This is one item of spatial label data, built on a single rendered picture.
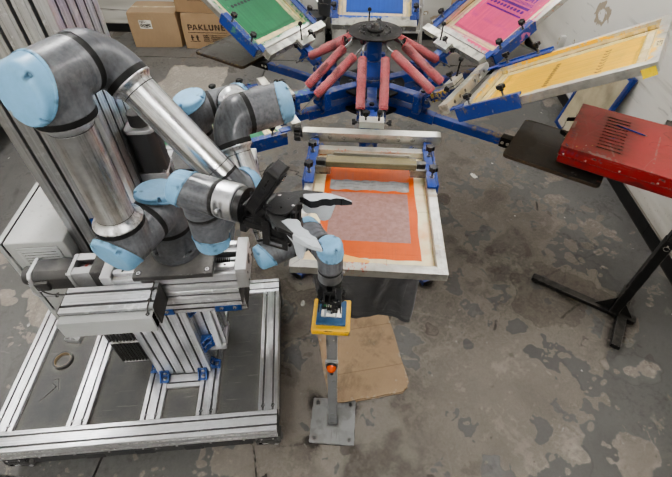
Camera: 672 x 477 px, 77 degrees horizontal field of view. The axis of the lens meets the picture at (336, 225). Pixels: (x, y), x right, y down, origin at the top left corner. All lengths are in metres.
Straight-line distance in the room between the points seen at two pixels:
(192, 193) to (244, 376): 1.52
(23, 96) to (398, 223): 1.33
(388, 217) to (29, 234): 1.28
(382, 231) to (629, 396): 1.67
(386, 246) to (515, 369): 1.24
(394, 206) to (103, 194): 1.20
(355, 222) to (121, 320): 0.94
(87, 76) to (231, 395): 1.64
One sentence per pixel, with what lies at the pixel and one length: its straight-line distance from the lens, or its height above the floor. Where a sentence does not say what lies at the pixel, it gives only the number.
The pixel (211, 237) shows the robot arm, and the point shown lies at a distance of 0.92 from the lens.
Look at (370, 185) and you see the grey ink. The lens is 1.96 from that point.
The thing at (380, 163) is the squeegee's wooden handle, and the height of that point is 1.06.
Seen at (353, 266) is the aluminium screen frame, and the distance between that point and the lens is 1.57.
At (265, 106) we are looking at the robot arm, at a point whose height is 1.62.
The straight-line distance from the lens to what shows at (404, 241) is 1.72.
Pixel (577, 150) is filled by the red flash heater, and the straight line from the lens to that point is 2.20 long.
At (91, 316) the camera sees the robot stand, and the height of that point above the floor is 1.17.
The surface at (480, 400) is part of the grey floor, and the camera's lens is 2.50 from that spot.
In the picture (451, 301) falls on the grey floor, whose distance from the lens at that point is 2.78.
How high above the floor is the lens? 2.20
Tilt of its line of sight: 45 degrees down
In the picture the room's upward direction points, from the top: straight up
